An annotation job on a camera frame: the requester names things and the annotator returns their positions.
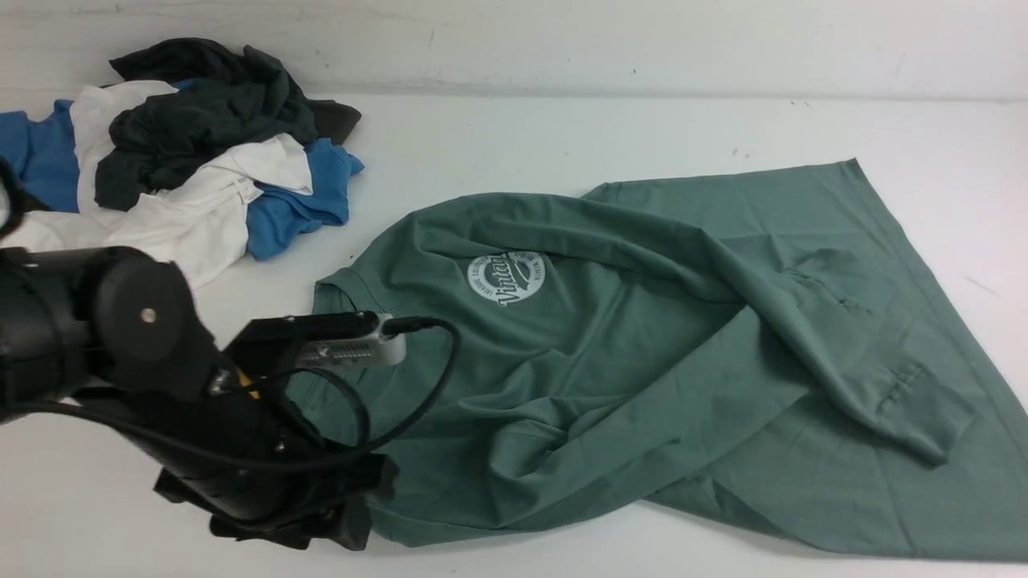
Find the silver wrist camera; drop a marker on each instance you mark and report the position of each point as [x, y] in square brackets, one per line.
[361, 339]

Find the green long-sleeved shirt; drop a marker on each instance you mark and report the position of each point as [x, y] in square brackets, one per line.
[765, 350]

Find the white shirt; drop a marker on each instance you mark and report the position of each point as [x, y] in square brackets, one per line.
[200, 226]

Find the blue shirt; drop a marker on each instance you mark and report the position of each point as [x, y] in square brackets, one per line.
[278, 216]

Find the dark grey shirt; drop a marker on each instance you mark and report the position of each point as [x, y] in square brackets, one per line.
[219, 99]

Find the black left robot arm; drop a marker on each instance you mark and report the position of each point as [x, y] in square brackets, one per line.
[112, 336]

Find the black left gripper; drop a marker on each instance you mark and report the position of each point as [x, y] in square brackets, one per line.
[272, 468]

